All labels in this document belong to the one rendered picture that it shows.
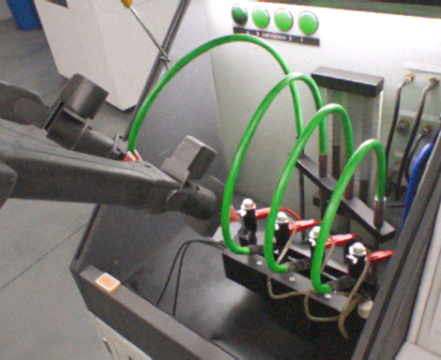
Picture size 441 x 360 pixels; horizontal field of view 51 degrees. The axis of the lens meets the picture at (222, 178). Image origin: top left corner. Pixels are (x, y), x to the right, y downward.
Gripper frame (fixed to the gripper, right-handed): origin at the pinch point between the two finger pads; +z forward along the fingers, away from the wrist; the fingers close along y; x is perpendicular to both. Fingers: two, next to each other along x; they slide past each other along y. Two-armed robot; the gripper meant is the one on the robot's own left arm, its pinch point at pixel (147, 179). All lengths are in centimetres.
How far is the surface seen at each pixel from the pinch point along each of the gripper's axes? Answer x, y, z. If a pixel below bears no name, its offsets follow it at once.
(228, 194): -10.9, -17.4, 7.9
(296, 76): -31.6, -6.8, 8.8
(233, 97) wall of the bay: -18.6, 36.4, 13.8
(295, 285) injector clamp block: -0.1, -9.1, 34.2
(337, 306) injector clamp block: -3.5, -15.8, 39.5
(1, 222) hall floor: 138, 185, -17
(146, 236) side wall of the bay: 22.2, 24.5, 14.0
